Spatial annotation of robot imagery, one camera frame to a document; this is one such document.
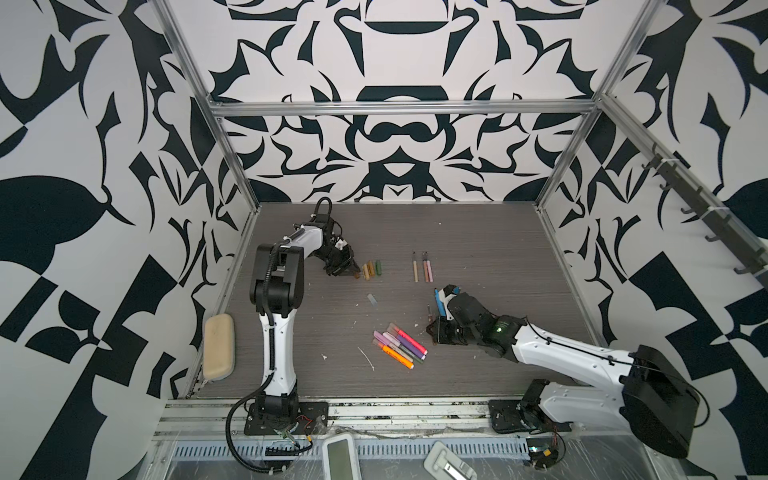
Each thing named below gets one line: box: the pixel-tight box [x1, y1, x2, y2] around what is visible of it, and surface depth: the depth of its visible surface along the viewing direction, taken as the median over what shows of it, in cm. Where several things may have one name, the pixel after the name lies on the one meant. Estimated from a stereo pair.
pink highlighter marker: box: [387, 323, 428, 355], surface depth 89 cm
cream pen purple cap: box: [373, 330, 414, 362], surface depth 87 cm
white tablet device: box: [322, 434, 362, 480], surface depth 68 cm
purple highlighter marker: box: [386, 328, 427, 360], surface depth 87 cm
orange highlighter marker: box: [372, 338, 415, 369], surface depth 85 cm
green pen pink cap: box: [382, 332, 425, 364], surface depth 87 cm
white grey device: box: [423, 441, 478, 480], surface depth 69 cm
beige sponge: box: [203, 313, 236, 381], surface depth 84 cm
